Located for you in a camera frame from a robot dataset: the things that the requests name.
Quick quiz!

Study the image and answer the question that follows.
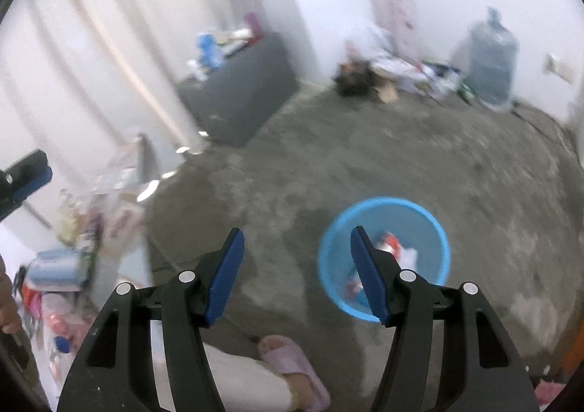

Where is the white curtain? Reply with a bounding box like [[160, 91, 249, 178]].
[[0, 0, 211, 230]]

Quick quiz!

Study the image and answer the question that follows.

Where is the red white wrapper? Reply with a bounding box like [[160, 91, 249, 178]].
[[347, 232, 420, 294]]

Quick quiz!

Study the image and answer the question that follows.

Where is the grey cabinet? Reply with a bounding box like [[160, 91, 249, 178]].
[[176, 31, 299, 148]]

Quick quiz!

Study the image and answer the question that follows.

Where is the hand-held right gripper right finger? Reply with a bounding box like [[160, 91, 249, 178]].
[[349, 225, 540, 412]]

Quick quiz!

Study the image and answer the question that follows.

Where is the pink slipper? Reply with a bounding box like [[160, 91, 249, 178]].
[[258, 334, 331, 412]]

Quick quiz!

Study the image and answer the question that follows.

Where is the magenta box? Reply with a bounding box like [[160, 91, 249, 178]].
[[244, 13, 265, 45]]

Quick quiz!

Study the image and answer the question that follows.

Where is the pile of papers and bags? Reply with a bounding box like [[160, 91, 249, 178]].
[[369, 29, 475, 103]]

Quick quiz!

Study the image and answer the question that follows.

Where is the pink cloth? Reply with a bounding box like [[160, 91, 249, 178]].
[[534, 378, 571, 408]]

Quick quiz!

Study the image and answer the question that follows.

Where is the person's left hand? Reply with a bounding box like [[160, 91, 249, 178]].
[[0, 257, 23, 335]]

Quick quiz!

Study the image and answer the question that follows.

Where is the blue plastic waste bin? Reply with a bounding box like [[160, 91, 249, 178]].
[[318, 197, 452, 321]]

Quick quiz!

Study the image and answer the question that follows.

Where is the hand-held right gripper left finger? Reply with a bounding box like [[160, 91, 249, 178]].
[[57, 227, 246, 412]]

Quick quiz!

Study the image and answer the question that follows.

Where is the black floor cable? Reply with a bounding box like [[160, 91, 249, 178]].
[[511, 104, 571, 153]]

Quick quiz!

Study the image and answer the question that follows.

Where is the cardboard piece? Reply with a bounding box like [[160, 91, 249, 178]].
[[372, 77, 400, 103]]

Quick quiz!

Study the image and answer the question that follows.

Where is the orange box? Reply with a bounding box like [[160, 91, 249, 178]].
[[559, 325, 584, 376]]

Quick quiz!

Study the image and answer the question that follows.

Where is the blue water jug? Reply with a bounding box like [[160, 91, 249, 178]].
[[463, 6, 521, 107]]

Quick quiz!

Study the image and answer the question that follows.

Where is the blue tissue pack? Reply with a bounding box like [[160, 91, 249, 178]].
[[25, 248, 89, 292]]

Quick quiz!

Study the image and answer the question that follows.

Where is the dark bag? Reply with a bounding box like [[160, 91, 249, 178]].
[[335, 58, 379, 96]]

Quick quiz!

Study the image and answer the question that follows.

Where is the pile of snack packets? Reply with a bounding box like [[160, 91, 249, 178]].
[[18, 134, 153, 371]]

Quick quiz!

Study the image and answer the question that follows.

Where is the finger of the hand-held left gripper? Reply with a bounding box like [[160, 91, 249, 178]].
[[0, 149, 54, 222]]

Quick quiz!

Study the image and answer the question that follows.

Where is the blue white bag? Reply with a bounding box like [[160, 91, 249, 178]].
[[194, 31, 226, 73]]

